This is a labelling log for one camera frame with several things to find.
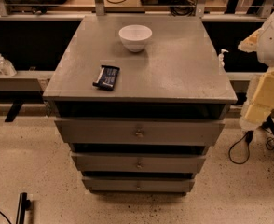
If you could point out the white pump bottle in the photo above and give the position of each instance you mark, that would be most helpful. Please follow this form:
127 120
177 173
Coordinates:
221 56

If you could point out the black bracket left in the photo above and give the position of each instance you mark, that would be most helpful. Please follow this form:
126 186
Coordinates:
14 111

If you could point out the grey top drawer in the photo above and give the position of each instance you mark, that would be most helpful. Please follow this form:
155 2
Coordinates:
140 131

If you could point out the white bowl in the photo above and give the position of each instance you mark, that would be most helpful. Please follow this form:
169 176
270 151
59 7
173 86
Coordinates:
135 37

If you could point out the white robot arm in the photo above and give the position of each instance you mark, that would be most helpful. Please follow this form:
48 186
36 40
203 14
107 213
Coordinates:
266 56

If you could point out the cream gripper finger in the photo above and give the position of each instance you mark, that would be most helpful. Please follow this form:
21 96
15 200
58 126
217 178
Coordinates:
252 43
259 101

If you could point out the black stand lower left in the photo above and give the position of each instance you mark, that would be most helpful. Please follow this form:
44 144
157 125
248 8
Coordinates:
24 204

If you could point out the clear sanitizer bottle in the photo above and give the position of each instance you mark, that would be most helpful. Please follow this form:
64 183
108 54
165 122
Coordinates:
6 67

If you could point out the grey drawer cabinet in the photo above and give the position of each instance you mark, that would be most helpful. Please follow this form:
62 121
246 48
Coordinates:
176 76

